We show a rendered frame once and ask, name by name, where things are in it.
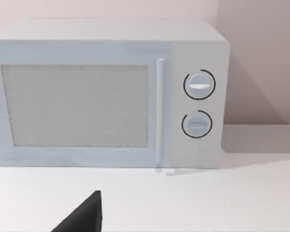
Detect pale microwave oven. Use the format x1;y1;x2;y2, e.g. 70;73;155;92
0;18;231;170

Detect large round microwave knob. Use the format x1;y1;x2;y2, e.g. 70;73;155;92
183;69;216;101

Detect pale microwave door handle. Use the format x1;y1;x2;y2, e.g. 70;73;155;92
156;58;165;168

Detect small round microwave knob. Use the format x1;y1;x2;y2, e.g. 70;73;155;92
181;110;213;139

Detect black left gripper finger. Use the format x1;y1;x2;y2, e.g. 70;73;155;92
50;190;104;232

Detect pale microwave door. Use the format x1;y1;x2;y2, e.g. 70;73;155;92
0;40;173;169

